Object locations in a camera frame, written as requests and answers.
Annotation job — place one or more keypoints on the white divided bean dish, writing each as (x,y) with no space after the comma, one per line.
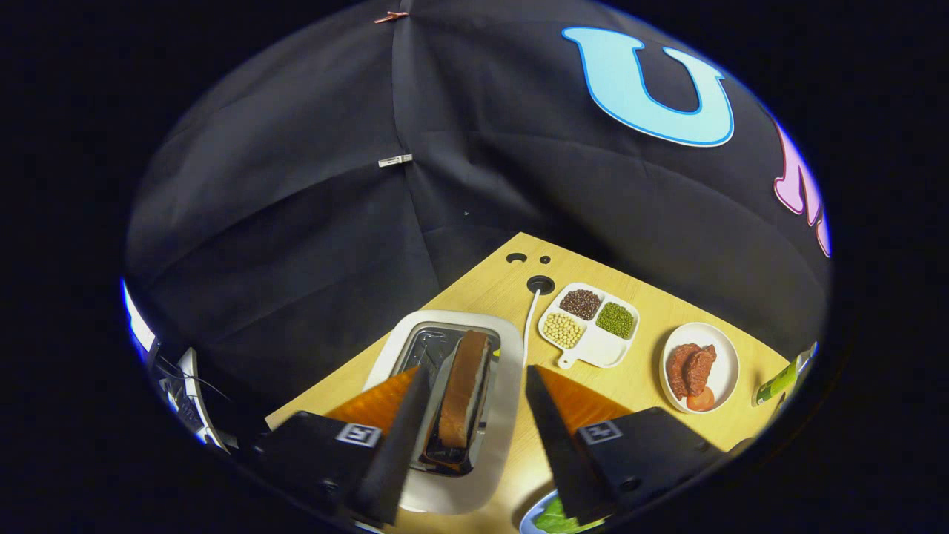
(593,348)

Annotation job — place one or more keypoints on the pink cloth clip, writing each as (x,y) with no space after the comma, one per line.
(391,16)

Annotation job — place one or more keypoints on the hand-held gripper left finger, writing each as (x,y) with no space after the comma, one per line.
(397,445)

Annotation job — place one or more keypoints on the toasted bread slice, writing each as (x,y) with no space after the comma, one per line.
(463,393)

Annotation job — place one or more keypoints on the beige round plate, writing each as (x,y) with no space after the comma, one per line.
(726,363)

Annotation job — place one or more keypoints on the red tomato slice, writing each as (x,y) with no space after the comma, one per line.
(700,402)

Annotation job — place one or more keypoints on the blue round plate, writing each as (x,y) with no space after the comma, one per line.
(530,515)

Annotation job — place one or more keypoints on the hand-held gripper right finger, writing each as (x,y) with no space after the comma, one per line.
(560,452)

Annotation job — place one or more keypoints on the white cloth clip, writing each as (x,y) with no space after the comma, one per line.
(395,160)

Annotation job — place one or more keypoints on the brown meat patty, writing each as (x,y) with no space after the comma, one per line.
(689,367)

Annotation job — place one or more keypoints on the green label plastic bottle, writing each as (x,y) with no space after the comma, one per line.
(778,382)

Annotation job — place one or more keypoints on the black backdrop cloth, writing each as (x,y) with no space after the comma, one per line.
(334,185)

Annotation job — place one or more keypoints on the white toaster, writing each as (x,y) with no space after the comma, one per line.
(504,415)

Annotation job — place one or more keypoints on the green lettuce leaf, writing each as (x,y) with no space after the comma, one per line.
(552,523)

